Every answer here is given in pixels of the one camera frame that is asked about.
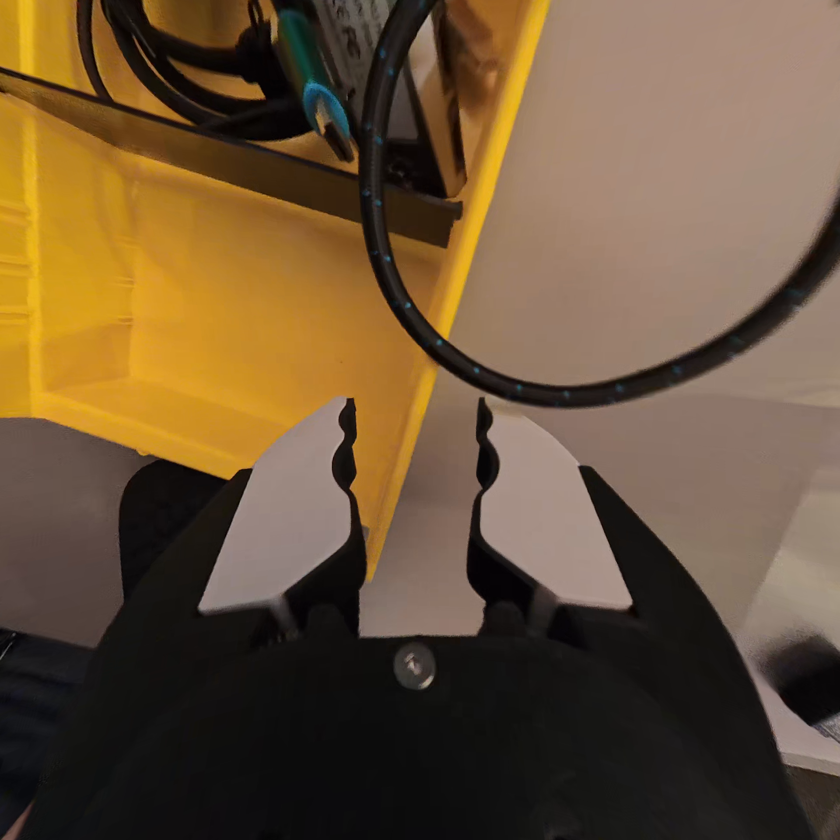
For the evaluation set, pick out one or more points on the yellow plastic bin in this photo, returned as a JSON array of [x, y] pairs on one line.
[[236, 328]]

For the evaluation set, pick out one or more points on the dark bin divider panel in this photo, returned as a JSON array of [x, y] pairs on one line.
[[263, 164]]

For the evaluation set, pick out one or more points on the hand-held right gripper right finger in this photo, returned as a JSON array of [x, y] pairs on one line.
[[551, 525]]

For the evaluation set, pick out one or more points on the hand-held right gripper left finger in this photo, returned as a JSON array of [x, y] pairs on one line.
[[282, 525]]

